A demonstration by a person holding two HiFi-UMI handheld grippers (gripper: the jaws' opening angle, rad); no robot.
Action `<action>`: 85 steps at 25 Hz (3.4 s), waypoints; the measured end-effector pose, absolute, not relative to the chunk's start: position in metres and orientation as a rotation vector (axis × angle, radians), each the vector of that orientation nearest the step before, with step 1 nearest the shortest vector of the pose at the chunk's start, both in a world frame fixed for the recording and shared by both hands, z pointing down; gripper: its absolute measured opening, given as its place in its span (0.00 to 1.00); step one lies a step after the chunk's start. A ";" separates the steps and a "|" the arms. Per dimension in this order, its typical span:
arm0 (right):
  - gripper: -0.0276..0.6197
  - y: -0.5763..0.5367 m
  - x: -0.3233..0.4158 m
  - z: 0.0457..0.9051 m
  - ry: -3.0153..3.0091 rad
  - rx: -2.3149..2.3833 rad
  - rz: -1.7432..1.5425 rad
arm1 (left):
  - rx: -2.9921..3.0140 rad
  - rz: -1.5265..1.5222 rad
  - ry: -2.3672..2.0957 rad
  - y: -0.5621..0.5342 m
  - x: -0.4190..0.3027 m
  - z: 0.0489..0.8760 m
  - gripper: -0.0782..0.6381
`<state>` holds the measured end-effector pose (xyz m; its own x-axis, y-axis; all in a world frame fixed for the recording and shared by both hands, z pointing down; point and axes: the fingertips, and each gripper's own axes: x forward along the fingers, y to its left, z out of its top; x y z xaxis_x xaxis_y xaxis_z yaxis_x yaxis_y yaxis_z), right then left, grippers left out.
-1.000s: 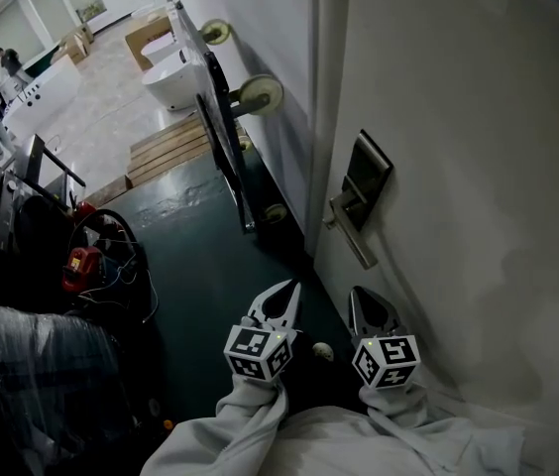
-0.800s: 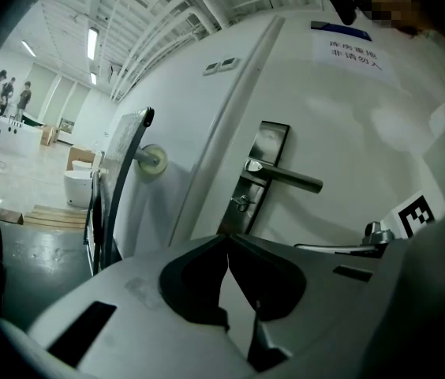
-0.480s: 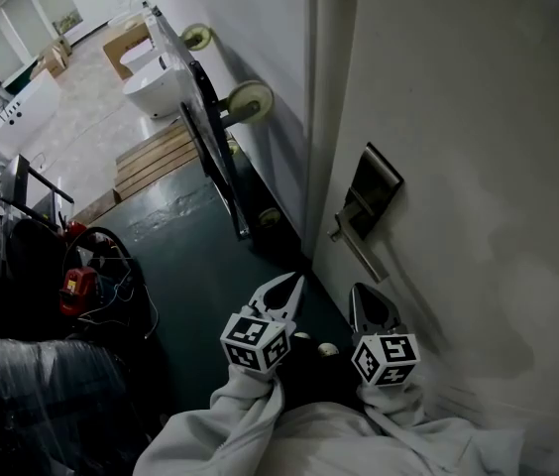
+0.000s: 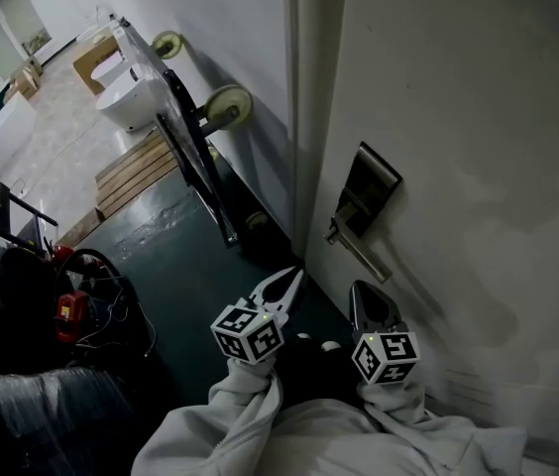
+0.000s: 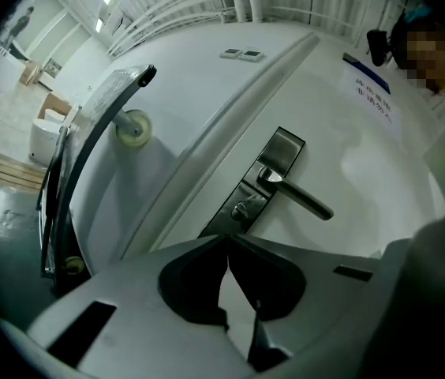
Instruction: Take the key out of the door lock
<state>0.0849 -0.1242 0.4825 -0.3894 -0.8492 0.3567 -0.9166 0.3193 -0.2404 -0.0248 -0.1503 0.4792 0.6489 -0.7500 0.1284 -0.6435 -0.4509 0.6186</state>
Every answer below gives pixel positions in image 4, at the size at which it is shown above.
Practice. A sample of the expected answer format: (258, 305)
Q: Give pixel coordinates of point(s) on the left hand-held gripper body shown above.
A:
(247, 335)

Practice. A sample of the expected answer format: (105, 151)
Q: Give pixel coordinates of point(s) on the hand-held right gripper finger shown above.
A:
(388, 305)
(356, 310)

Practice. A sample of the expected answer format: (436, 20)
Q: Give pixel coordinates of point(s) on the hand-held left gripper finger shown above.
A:
(296, 295)
(265, 285)

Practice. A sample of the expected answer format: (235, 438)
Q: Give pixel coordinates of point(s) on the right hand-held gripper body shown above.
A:
(386, 357)

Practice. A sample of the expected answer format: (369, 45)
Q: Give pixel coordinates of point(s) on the person's right forearm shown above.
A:
(393, 404)

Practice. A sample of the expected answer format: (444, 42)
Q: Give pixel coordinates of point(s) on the person's left forearm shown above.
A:
(247, 387)

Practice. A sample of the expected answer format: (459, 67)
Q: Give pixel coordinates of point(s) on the metal door lever lock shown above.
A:
(371, 186)

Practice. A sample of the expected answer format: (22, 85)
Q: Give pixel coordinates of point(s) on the white door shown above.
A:
(482, 142)

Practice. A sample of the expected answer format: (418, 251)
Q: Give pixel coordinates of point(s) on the person's left shoe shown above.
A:
(304, 336)

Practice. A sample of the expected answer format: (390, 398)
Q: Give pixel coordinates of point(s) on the person's shoe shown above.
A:
(304, 336)
(330, 345)

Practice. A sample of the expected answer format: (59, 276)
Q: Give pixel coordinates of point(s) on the person's right shoe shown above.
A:
(330, 345)

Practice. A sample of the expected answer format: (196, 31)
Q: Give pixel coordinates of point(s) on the person's black trouser legs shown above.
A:
(319, 375)

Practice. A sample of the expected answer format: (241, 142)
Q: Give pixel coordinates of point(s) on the person's grey hoodie torso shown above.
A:
(329, 444)

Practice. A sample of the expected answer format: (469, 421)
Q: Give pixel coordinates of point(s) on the wooden slat ramp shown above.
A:
(136, 176)

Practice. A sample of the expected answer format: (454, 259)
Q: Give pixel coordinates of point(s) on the metal platform trolley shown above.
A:
(180, 132)

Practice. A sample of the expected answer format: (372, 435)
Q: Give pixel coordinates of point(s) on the red power tool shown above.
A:
(71, 318)

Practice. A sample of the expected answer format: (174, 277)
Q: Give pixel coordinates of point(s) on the plastic-wrapped dark bundle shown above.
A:
(61, 414)

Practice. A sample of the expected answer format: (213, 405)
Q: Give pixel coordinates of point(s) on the red fire extinguisher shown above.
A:
(61, 253)

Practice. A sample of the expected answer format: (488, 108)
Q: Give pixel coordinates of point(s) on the large white oval bathtub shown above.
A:
(126, 102)

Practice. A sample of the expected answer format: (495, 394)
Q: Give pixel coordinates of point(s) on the small white oval bathtub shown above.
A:
(106, 70)

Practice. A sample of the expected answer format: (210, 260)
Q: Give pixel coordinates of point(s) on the large brown cardboard box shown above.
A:
(91, 60)

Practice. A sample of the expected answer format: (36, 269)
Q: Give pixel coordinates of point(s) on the white toilet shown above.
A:
(121, 37)

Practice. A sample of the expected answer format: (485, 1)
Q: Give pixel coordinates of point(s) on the white rectangular tub with knobs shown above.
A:
(2, 137)

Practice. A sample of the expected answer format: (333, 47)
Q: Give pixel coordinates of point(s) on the small brown cardboard box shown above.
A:
(26, 84)

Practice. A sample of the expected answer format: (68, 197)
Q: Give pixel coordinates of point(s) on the black metal frame table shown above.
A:
(4, 201)

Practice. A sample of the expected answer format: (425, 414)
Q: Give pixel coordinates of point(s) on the framed green wall picture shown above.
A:
(36, 41)

